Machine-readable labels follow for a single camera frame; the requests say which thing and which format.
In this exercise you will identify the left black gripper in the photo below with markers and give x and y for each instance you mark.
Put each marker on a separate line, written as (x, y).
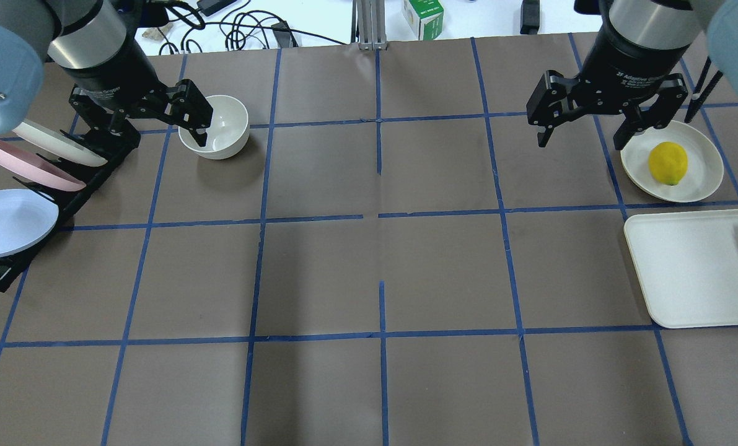
(113, 73)

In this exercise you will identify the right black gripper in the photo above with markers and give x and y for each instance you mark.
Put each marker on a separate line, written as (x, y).
(628, 62)

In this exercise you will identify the white ceramic bowl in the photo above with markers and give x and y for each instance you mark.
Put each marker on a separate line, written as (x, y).
(228, 133)

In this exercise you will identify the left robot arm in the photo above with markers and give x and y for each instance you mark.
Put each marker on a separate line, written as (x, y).
(94, 43)

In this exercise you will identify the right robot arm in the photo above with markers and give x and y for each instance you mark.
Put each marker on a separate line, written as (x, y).
(675, 24)

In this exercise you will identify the yellow lemon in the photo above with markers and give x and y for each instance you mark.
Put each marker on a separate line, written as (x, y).
(668, 163)

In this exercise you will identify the black dish rack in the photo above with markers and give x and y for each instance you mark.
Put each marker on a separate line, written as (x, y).
(51, 192)

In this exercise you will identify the cream plate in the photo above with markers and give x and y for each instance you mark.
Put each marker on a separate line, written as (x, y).
(58, 144)

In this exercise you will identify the small white plate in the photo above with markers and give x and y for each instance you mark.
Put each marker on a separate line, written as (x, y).
(705, 166)

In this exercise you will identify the black power adapter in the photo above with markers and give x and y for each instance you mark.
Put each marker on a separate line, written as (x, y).
(530, 17)

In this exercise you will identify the pink plate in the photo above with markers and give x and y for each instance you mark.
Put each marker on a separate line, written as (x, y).
(34, 168)

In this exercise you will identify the light blue plate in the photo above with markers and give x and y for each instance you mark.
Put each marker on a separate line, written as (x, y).
(25, 218)

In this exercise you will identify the white rectangular tray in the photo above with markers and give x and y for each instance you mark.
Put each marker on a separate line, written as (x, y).
(687, 266)

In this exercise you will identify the green white box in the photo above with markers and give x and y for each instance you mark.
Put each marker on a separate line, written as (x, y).
(425, 18)

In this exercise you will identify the aluminium frame post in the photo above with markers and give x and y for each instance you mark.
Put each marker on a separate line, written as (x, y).
(368, 25)

